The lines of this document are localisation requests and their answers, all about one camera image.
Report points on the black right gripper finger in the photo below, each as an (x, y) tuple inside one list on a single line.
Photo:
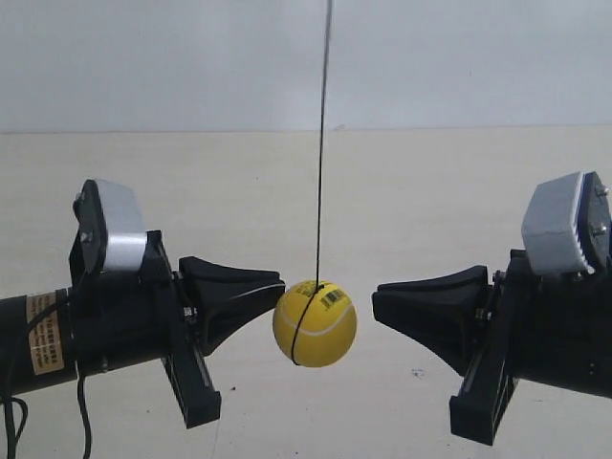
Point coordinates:
[(439, 313)]

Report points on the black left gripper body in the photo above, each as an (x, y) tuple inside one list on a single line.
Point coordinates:
[(107, 321)]

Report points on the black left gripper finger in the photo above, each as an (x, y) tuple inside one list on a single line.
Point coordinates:
[(219, 300)]

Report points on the silver right gripper camera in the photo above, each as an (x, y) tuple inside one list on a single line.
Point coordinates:
[(567, 225)]

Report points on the silver left gripper camera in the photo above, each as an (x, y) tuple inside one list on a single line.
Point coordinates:
[(111, 232)]

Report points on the yellow tennis ball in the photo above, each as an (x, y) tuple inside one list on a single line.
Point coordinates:
[(315, 323)]

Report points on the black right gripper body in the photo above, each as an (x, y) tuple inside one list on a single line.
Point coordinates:
[(549, 329)]

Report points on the silver gripper camera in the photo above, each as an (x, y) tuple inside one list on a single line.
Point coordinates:
[(567, 225), (111, 232)]

